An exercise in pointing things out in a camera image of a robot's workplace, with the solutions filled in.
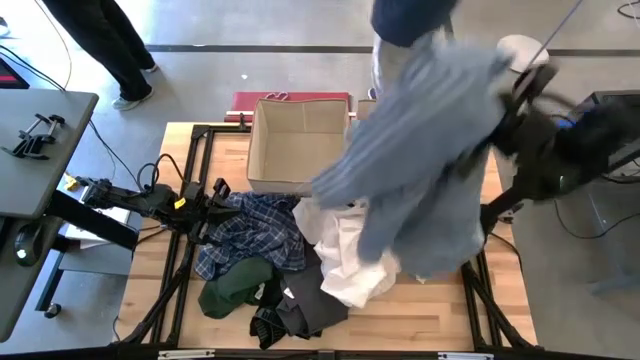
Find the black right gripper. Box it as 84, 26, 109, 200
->
492, 63, 559, 157

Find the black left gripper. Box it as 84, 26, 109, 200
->
169, 177, 242, 246

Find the blue plaid shirt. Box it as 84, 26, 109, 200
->
193, 191, 309, 282

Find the light blue striped garment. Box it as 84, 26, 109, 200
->
310, 29, 511, 280

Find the plain black garment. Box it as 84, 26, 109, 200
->
272, 242, 351, 337

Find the white round stand base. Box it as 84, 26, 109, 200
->
496, 33, 550, 75

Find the dark green garment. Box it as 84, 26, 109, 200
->
197, 256, 276, 320

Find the white paper booklet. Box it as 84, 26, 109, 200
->
64, 203, 132, 250

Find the left cardboard box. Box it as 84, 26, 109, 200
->
246, 97, 352, 197

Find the black computer tower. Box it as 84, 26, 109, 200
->
569, 89, 640, 131

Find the thin grey stand pole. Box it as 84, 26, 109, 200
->
527, 0, 586, 69

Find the red floor mat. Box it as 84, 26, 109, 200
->
223, 90, 352, 124

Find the black desk base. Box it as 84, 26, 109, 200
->
34, 189, 140, 320

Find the black garment with white print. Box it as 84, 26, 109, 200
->
248, 279, 289, 351

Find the grey desk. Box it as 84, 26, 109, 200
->
0, 88, 100, 344

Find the blue-grey metal side table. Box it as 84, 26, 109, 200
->
587, 149, 640, 296

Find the black bar clamp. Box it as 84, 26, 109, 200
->
18, 113, 67, 143
0, 135, 51, 161

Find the black round desk device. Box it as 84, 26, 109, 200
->
13, 222, 47, 267

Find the black case with red stripe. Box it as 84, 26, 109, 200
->
0, 56, 30, 90

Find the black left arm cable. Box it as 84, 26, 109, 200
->
136, 152, 187, 196

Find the silver metal bracket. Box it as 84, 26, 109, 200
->
438, 351, 495, 360
157, 349, 216, 360

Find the black frame bar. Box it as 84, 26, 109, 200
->
0, 343, 640, 360

